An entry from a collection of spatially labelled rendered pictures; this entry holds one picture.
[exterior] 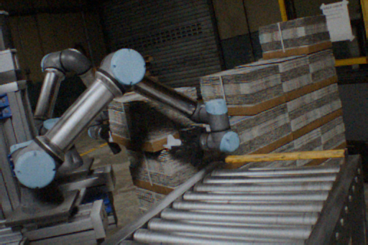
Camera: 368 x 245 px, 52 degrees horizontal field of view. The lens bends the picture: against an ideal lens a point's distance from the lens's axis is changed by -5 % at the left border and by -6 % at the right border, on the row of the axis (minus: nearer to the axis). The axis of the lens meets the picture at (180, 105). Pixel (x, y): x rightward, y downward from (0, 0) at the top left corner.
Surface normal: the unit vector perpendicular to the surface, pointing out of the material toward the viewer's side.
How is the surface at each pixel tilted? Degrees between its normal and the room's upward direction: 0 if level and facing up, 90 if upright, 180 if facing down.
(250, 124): 90
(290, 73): 90
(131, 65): 86
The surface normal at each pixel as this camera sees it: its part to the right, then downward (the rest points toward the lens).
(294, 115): 0.60, -0.03
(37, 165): 0.35, 0.12
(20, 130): 0.10, 0.11
